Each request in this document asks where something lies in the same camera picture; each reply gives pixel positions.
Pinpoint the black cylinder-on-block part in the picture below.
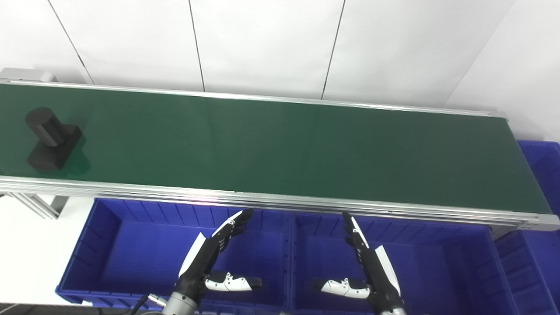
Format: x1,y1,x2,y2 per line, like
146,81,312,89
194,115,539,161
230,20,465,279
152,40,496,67
25,107,84,171

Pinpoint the aluminium conveyor support leg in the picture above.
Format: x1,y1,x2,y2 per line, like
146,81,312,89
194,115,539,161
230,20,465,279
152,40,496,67
0,192,69,220

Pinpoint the blue plastic bin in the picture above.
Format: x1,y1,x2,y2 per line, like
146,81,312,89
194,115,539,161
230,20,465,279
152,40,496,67
494,140,560,315
56,198,293,312
290,212,521,315

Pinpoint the green conveyor belt surface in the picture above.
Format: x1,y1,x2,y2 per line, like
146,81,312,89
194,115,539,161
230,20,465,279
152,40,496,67
0,83,553,215

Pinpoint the left white-black robot hand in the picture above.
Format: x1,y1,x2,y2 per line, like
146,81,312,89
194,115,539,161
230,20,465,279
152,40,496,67
176,209,263,299

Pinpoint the green conveyor belt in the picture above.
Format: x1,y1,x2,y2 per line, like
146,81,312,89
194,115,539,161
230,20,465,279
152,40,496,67
0,78,560,232

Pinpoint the grey conveyor motor housing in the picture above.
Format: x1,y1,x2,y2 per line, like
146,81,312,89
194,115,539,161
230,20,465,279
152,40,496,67
0,68,58,84

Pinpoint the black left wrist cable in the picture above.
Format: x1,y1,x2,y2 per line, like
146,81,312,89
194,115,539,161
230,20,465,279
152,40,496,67
130,295,150,315

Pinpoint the right white-black robot hand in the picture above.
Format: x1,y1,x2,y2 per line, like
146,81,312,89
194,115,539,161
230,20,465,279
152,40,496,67
311,212,404,312

